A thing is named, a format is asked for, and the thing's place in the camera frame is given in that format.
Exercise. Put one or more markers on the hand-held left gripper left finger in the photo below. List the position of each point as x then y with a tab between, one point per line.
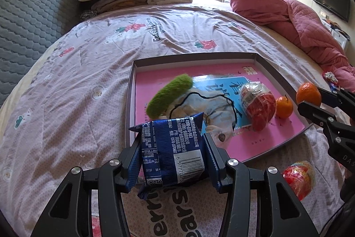
133	173

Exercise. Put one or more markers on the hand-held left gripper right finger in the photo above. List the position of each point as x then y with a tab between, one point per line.
212	162

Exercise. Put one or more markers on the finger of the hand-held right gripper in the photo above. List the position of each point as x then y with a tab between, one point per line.
330	98
312	112

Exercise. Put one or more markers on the large orange mandarin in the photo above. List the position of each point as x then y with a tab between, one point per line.
307	92

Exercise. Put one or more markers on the blue snack packet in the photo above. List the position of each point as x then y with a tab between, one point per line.
169	153

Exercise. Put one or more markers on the striped red snack packet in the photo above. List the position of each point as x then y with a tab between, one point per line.
260	112

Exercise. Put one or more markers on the grey cardboard box pink inside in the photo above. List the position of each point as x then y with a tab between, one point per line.
263	138

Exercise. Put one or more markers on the small colourful toy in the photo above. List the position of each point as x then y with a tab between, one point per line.
330	77

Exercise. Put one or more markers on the small orange mandarin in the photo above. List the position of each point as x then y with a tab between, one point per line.
284	108

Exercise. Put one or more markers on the white cloth with black trim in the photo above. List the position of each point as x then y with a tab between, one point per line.
216	114

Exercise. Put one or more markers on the round red snack packet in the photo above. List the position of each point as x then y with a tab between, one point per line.
298	180

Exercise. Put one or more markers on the white cabinet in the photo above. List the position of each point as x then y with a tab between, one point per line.
337	33

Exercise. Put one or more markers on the pink quilt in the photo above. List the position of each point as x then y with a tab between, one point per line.
294	17

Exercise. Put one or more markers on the printed pink bed sheet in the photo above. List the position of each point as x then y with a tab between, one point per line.
83	73

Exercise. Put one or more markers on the grey quilted headboard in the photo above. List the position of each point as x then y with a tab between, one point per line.
30	31

